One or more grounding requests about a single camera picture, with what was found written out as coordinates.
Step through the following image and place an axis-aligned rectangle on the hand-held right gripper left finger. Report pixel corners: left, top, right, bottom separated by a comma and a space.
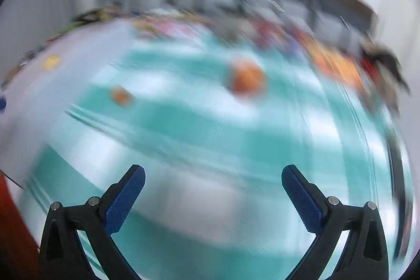
39, 164, 146, 280

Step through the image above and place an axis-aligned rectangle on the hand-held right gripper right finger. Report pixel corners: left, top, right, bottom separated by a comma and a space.
281, 164, 390, 280

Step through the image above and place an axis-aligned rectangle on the small orange tangerine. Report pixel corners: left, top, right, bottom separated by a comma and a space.
109, 86, 134, 107

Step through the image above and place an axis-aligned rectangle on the white shallow box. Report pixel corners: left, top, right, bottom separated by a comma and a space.
0, 19, 141, 184

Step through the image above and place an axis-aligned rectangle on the yellow fruit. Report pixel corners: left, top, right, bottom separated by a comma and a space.
43, 55, 62, 71

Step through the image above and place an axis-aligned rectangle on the green white checked blanket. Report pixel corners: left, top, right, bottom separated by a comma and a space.
16, 27, 412, 280

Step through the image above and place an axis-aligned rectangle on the red clothing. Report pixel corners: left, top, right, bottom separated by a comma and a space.
0, 172, 43, 280

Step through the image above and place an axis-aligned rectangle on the large red apple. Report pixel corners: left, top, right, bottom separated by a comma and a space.
226, 57, 268, 97

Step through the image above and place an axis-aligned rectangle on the orange book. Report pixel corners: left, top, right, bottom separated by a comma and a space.
308, 43, 365, 88

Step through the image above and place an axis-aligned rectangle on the dark bag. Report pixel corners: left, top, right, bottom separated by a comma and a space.
361, 39, 411, 110

